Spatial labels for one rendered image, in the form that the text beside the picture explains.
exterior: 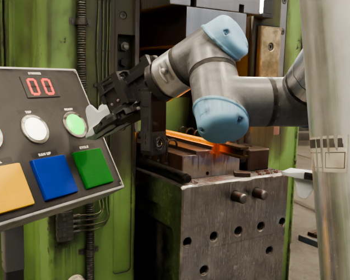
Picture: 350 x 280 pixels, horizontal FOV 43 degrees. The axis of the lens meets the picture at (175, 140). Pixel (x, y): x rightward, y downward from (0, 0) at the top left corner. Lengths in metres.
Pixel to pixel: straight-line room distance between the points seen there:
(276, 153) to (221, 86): 0.99
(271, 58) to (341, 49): 1.24
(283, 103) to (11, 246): 0.59
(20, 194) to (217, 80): 0.37
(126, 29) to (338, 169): 1.02
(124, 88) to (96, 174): 0.19
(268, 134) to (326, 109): 1.29
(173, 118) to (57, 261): 0.74
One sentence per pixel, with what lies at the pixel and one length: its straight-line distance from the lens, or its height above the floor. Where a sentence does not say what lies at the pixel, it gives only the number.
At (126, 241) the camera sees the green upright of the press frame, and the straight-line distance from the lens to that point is 1.34.
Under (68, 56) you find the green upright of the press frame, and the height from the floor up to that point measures 1.23.
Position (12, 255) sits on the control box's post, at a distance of 0.96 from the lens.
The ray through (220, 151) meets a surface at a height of 0.99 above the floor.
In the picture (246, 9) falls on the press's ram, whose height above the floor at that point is 1.38.
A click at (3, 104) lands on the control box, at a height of 1.13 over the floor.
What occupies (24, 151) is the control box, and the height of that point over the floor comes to 1.06.
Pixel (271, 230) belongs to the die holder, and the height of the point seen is 0.75.
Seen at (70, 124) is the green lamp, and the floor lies 1.09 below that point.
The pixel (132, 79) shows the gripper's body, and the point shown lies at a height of 1.18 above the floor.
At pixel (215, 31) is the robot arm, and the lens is 0.69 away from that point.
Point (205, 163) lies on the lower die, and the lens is 1.24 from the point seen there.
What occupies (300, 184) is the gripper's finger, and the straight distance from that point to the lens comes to 0.97.
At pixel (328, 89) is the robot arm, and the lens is 0.29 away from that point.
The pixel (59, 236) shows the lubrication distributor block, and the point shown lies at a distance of 1.21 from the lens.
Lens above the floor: 1.20
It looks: 8 degrees down
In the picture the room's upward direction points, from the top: 2 degrees clockwise
